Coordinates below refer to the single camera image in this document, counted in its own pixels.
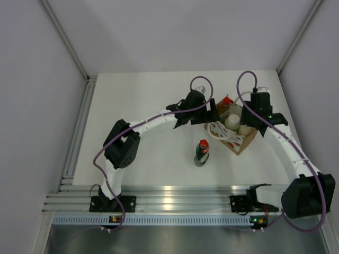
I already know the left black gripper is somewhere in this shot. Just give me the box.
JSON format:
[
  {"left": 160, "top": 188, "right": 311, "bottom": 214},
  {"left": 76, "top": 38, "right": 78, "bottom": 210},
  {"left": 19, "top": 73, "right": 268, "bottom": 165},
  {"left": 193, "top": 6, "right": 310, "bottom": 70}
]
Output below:
[{"left": 190, "top": 99, "right": 220, "bottom": 125}]

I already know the burlap canvas bag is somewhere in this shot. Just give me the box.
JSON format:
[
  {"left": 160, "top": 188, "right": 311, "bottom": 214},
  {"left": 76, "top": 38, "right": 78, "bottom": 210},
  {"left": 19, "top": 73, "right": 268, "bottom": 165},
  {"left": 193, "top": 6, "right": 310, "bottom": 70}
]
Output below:
[{"left": 204, "top": 98, "right": 257, "bottom": 155}]

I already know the dark sauce bottle red cap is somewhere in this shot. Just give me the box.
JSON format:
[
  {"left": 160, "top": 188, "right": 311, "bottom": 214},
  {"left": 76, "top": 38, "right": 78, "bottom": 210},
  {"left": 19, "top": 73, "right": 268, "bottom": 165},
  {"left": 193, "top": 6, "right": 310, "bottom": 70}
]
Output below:
[{"left": 194, "top": 139, "right": 211, "bottom": 168}]

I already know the cream squeeze bottle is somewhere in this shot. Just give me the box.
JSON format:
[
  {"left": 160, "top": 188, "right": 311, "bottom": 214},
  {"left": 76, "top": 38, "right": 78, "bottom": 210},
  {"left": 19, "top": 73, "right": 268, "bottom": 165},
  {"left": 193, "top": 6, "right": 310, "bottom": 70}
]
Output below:
[{"left": 237, "top": 125, "right": 253, "bottom": 137}]

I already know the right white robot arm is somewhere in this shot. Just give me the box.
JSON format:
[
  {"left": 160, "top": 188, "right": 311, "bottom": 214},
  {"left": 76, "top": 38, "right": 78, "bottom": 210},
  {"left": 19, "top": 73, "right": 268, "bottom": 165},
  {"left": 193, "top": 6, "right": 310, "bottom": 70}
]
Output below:
[{"left": 240, "top": 92, "right": 336, "bottom": 219}]

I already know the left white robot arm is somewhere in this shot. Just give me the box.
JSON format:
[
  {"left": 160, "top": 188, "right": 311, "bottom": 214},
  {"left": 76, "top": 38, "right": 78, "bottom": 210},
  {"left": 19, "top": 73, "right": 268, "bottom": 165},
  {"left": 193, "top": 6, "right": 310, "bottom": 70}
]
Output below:
[{"left": 99, "top": 90, "right": 220, "bottom": 212}]

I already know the white jar with lid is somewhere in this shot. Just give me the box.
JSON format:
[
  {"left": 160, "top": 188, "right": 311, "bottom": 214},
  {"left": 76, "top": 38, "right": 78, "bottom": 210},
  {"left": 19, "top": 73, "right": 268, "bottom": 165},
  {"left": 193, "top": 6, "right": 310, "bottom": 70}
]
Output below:
[{"left": 225, "top": 114, "right": 240, "bottom": 132}]

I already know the oil bottle red cap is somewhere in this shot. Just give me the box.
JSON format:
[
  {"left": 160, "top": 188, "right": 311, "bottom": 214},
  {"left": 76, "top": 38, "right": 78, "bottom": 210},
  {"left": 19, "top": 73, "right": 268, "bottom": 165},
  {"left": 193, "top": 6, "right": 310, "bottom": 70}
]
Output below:
[{"left": 216, "top": 96, "right": 234, "bottom": 116}]

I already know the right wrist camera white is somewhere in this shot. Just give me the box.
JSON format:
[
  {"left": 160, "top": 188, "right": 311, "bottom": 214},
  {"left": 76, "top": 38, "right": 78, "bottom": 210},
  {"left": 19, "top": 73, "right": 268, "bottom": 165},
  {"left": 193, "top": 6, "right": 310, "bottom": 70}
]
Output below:
[{"left": 252, "top": 87, "right": 271, "bottom": 94}]

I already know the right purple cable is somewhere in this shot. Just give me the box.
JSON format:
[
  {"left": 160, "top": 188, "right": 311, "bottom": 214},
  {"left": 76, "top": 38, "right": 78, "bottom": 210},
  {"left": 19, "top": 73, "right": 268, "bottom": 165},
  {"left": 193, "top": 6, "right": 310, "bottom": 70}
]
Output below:
[{"left": 236, "top": 70, "right": 328, "bottom": 233}]

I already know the purple cable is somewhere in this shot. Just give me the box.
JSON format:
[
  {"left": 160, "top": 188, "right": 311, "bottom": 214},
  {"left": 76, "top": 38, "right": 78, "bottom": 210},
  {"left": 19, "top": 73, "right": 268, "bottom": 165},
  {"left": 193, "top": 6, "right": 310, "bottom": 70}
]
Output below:
[
  {"left": 236, "top": 70, "right": 328, "bottom": 233},
  {"left": 94, "top": 76, "right": 214, "bottom": 231}
]

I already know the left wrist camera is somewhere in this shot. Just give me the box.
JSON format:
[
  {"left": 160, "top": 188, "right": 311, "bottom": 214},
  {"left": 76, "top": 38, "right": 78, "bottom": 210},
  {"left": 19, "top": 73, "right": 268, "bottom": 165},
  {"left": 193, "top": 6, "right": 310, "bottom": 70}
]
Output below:
[{"left": 194, "top": 86, "right": 206, "bottom": 94}]

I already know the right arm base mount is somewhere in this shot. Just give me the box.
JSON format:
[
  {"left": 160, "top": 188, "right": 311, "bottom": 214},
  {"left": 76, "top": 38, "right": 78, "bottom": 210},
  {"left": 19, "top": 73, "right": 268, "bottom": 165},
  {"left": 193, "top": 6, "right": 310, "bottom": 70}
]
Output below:
[{"left": 229, "top": 195, "right": 253, "bottom": 216}]

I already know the right aluminium frame post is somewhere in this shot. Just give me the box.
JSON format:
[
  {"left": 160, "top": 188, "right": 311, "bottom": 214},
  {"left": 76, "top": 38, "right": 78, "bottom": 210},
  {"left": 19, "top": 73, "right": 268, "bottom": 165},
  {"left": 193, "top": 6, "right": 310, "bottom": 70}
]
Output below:
[{"left": 276, "top": 0, "right": 325, "bottom": 76}]

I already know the aluminium frame post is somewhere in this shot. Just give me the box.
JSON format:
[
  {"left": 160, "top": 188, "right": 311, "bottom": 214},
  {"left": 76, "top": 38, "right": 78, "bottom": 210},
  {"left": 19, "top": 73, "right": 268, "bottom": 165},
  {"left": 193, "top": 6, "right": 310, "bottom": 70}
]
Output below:
[
  {"left": 276, "top": 0, "right": 325, "bottom": 76},
  {"left": 37, "top": 0, "right": 89, "bottom": 81}
]

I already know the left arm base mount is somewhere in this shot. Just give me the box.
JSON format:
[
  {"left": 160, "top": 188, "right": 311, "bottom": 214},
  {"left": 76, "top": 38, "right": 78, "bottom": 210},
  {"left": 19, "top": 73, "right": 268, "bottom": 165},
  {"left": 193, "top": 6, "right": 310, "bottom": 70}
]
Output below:
[{"left": 89, "top": 188, "right": 137, "bottom": 213}]

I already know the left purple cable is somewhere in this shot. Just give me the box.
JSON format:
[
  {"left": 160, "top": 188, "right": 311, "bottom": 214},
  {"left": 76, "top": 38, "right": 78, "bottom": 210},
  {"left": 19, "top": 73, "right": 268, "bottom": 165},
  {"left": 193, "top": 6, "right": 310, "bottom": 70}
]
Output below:
[{"left": 94, "top": 76, "right": 214, "bottom": 231}]

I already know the aluminium rail frame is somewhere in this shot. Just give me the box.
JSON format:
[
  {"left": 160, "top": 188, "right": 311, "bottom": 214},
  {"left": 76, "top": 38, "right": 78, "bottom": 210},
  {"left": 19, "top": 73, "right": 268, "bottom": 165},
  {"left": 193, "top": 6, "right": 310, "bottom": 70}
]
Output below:
[{"left": 43, "top": 71, "right": 288, "bottom": 213}]

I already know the left aluminium frame post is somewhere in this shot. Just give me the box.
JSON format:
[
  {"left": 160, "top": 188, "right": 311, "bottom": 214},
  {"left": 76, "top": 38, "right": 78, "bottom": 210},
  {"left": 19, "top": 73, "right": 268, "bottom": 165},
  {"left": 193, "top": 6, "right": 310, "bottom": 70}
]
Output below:
[{"left": 37, "top": 0, "right": 89, "bottom": 81}]

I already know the slotted cable duct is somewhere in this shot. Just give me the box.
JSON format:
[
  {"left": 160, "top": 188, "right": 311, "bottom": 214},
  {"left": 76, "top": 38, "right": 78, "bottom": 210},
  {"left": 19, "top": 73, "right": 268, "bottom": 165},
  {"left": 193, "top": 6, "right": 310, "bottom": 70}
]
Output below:
[{"left": 53, "top": 214, "right": 257, "bottom": 226}]

